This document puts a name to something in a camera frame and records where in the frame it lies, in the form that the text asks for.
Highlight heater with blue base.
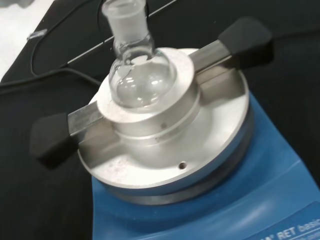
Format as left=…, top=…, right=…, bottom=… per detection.
left=29, top=19, right=320, bottom=240

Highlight clear glass round-bottom flask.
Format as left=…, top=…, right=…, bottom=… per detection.
left=101, top=0, right=172, bottom=109

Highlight thin black cable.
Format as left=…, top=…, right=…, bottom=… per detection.
left=0, top=0, right=151, bottom=89

